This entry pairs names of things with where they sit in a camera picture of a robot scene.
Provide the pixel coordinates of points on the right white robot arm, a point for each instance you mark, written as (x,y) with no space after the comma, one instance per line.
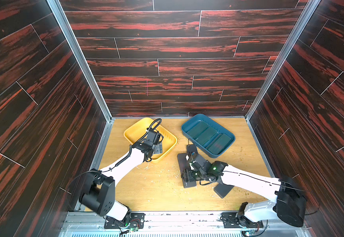
(284,200)

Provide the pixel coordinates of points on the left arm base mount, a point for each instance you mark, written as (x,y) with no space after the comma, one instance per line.
(132,222)

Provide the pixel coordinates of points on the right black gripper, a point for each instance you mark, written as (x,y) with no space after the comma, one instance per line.
(188,165)

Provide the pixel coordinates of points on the black pencil case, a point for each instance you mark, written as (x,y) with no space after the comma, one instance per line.
(186,172)
(222,189)
(192,153)

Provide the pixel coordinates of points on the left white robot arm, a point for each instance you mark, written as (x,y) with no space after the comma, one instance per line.
(98,192)

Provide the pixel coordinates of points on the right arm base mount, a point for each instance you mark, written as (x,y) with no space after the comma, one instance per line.
(238,219)

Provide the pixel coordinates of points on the teal plastic storage tray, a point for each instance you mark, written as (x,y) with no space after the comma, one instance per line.
(220,129)

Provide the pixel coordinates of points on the yellow plastic storage tray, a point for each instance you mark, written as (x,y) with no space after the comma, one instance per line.
(134,132)

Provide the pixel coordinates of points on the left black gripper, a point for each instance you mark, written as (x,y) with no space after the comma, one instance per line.
(158,142)

